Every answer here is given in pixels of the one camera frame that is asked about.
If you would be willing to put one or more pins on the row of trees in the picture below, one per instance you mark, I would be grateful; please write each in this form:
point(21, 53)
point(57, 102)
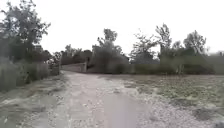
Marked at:
point(146, 46)

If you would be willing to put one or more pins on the pale gravel path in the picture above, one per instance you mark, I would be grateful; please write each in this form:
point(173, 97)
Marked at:
point(100, 103)

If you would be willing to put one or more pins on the dark green hedge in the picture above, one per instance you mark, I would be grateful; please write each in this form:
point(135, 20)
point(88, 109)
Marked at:
point(173, 65)

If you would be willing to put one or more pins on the patchy grass field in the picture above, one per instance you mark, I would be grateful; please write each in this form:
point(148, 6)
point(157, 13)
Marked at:
point(180, 88)

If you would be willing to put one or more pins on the overgrown hedge bushes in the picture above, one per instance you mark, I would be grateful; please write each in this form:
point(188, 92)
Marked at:
point(20, 71)

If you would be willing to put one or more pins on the weedy grass verge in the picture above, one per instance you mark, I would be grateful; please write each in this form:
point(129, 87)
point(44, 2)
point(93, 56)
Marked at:
point(23, 100)

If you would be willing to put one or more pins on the tall dark tree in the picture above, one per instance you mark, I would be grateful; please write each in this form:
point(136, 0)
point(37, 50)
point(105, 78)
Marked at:
point(20, 30)

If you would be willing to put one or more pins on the pale low wall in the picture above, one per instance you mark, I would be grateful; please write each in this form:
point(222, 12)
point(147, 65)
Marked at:
point(74, 67)

